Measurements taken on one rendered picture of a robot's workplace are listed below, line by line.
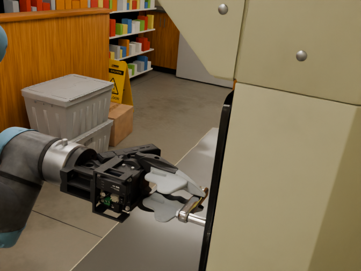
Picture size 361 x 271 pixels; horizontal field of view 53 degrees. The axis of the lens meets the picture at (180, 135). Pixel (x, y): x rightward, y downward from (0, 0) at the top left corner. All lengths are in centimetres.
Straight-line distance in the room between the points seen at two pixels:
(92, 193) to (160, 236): 36
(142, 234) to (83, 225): 159
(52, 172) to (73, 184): 5
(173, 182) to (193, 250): 35
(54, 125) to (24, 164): 211
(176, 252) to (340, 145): 56
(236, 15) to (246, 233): 23
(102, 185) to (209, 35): 28
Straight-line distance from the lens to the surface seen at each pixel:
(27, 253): 231
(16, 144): 65
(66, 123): 266
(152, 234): 89
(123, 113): 344
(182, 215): 50
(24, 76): 295
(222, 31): 36
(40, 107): 276
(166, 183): 53
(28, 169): 64
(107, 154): 61
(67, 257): 225
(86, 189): 56
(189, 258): 84
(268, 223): 41
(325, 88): 35
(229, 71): 36
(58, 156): 60
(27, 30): 292
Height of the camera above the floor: 150
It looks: 24 degrees down
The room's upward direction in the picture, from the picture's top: 6 degrees clockwise
